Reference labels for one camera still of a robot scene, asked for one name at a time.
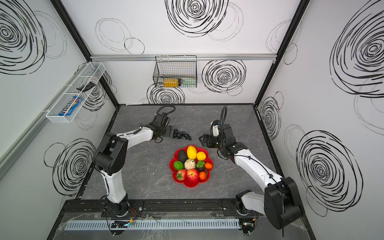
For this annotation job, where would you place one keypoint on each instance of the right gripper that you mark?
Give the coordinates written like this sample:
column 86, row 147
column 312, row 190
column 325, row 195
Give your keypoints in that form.
column 210, row 144

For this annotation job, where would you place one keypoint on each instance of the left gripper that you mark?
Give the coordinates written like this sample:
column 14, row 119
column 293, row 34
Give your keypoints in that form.
column 168, row 133

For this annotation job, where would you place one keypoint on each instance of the small yellow lemon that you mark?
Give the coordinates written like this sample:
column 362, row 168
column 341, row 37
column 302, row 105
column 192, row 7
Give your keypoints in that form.
column 201, row 156

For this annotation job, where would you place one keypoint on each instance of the large yellow lemon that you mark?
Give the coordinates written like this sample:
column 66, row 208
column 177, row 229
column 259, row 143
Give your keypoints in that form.
column 192, row 152

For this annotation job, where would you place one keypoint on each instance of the black grape bunch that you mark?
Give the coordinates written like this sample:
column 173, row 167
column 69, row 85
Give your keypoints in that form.
column 181, row 135

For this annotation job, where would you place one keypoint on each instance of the small orange fruit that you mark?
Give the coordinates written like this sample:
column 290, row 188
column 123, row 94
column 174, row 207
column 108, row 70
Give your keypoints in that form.
column 208, row 166

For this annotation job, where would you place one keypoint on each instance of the dark wrinkled avocado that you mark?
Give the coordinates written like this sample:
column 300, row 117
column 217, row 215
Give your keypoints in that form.
column 182, row 156

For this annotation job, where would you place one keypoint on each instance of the beige potato shaped fruit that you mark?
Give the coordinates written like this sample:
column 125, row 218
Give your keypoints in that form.
column 190, row 164

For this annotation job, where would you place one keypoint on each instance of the red flower shaped bowl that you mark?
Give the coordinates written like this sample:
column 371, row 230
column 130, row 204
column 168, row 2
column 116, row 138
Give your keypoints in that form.
column 186, row 182

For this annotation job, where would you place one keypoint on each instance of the dark purple plum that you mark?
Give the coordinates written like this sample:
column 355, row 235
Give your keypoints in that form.
column 200, row 166

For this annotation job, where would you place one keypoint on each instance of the red pink apple fruit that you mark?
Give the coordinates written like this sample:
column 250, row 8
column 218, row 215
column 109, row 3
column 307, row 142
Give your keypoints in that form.
column 192, row 175

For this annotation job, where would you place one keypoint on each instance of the green lime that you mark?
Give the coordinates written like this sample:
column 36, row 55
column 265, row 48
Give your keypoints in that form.
column 178, row 165

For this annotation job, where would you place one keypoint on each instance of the red strawberry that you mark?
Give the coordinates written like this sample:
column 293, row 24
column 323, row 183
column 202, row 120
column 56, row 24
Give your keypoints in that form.
column 181, row 175

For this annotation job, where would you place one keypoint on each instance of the small orange tomato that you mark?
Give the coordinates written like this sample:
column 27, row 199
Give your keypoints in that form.
column 203, row 176

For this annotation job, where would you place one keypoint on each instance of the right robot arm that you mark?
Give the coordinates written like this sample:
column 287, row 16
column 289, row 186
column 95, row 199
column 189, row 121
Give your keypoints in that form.
column 280, row 202

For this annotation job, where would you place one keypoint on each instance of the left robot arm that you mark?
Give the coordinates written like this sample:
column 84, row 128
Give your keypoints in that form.
column 111, row 156

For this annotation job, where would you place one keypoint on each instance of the yellow box in basket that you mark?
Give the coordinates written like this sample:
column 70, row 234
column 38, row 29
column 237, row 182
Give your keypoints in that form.
column 171, row 82

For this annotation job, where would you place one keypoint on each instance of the green box in basket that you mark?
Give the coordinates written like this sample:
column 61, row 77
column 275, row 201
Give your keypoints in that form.
column 189, row 83

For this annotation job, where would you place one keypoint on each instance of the black remote control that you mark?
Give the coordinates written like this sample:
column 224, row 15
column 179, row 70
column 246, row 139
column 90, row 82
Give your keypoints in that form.
column 86, row 87

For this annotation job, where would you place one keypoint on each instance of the blue candy packet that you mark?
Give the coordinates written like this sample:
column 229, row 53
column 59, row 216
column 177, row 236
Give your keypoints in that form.
column 71, row 106

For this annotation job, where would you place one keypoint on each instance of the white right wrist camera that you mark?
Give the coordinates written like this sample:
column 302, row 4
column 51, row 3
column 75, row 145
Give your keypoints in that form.
column 214, row 130

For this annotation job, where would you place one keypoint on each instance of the black wire basket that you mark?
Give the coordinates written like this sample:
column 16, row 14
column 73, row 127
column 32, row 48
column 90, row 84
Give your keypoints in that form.
column 174, row 69

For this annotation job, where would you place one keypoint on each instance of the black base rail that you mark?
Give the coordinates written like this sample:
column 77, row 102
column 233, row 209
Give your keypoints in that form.
column 143, row 208

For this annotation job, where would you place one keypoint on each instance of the white slotted cable duct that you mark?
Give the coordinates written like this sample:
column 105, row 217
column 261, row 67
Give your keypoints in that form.
column 194, row 224

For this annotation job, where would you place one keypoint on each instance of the white wire shelf basket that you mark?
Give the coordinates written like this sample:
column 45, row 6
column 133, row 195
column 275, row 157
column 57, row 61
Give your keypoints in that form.
column 93, row 99

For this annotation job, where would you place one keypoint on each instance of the aluminium wall rail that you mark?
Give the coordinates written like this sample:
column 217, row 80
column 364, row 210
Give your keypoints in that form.
column 183, row 57

